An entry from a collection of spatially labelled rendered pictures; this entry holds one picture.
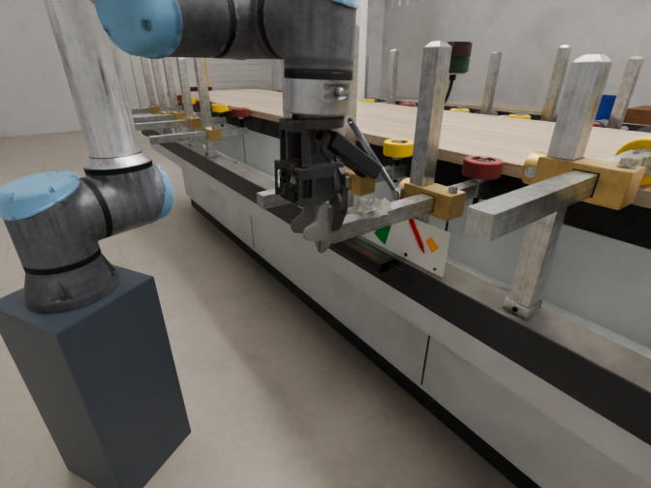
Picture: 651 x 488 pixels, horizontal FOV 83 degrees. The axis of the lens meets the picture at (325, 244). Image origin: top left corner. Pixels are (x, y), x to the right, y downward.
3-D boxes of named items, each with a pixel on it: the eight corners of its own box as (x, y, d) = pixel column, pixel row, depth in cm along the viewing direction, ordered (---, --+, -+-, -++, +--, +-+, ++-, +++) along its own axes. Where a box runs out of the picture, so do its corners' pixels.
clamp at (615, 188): (617, 212, 47) (632, 173, 45) (515, 186, 57) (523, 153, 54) (635, 202, 50) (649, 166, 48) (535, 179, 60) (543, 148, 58)
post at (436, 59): (411, 282, 83) (440, 41, 62) (399, 275, 86) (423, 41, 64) (420, 277, 85) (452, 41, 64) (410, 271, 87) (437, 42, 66)
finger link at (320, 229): (296, 259, 57) (296, 202, 54) (326, 250, 61) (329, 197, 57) (307, 266, 55) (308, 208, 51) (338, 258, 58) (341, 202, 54)
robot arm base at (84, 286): (60, 321, 77) (45, 282, 73) (8, 300, 84) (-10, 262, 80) (136, 279, 93) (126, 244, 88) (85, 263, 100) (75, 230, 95)
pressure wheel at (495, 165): (480, 217, 78) (490, 163, 73) (449, 206, 84) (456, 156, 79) (500, 208, 83) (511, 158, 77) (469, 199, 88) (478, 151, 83)
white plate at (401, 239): (441, 278, 74) (449, 233, 70) (357, 234, 93) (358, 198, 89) (443, 277, 74) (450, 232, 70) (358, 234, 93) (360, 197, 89)
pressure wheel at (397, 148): (411, 186, 98) (416, 142, 93) (381, 185, 98) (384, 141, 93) (408, 178, 105) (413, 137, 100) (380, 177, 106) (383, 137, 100)
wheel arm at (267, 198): (263, 213, 78) (263, 194, 76) (257, 208, 81) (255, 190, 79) (405, 179, 101) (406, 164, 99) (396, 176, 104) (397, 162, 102)
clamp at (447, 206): (446, 222, 70) (450, 197, 67) (394, 202, 79) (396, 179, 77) (464, 215, 73) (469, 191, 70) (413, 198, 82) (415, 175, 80)
